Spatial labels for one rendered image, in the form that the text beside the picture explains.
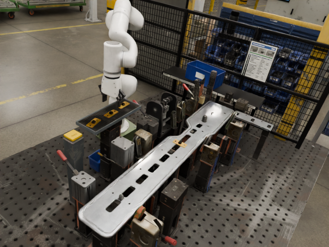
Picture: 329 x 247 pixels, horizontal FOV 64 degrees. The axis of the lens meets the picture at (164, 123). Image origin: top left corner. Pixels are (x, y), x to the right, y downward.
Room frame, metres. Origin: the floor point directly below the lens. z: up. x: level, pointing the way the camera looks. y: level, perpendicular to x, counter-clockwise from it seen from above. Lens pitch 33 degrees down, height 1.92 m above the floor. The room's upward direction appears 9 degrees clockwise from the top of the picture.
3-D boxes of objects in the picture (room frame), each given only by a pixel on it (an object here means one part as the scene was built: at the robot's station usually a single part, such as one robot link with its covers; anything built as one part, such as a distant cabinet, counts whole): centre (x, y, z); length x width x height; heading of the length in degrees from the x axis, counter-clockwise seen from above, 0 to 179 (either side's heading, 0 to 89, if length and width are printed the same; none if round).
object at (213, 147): (1.23, -0.29, 0.87); 0.12 x 0.09 x 0.35; 62
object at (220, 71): (2.18, -0.28, 1.10); 0.30 x 0.17 x 0.13; 56
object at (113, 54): (1.20, 0.29, 1.48); 0.09 x 0.08 x 0.13; 95
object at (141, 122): (1.27, 0.13, 0.90); 0.05 x 0.05 x 0.40; 62
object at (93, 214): (1.23, -0.11, 1.00); 1.38 x 0.22 x 0.02; 152
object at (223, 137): (1.41, -0.39, 0.84); 0.11 x 0.08 x 0.29; 62
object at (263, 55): (2.11, -0.67, 1.30); 0.23 x 0.02 x 0.31; 62
